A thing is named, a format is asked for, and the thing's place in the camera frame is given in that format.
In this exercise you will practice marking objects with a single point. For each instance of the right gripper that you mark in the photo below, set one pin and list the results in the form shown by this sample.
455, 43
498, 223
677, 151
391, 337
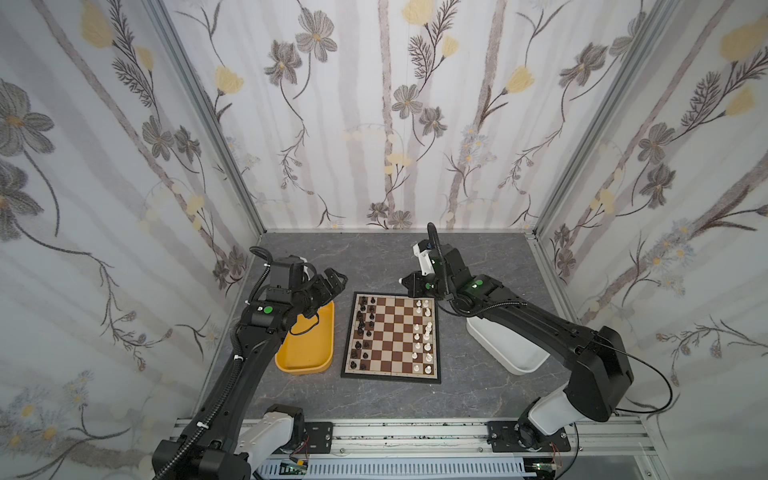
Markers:
417, 284

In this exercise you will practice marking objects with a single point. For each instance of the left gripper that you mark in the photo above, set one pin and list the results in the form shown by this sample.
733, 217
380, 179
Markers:
324, 287

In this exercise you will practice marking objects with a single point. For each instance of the brown folding chess board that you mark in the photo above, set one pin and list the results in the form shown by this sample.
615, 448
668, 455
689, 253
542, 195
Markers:
392, 337

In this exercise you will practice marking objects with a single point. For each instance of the yellow plastic tray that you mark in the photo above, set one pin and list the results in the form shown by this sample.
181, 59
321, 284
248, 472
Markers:
308, 349

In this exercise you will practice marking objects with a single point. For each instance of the white plastic tray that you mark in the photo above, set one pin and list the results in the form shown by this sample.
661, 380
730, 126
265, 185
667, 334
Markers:
516, 354

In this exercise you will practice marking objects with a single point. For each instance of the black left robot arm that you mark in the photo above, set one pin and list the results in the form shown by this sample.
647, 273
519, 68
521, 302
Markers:
211, 446

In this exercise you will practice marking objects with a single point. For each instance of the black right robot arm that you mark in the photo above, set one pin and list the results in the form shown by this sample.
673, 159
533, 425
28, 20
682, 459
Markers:
600, 373

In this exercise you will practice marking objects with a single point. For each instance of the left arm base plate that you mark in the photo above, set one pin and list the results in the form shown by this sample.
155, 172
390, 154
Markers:
317, 439

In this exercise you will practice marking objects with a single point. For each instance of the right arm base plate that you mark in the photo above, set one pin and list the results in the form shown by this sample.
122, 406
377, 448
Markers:
509, 437

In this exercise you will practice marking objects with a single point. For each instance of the white slotted cable duct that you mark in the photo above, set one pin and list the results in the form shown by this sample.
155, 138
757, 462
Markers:
398, 468

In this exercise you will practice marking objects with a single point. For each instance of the aluminium mounting rail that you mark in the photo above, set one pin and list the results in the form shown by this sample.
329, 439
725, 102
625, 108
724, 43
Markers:
467, 437

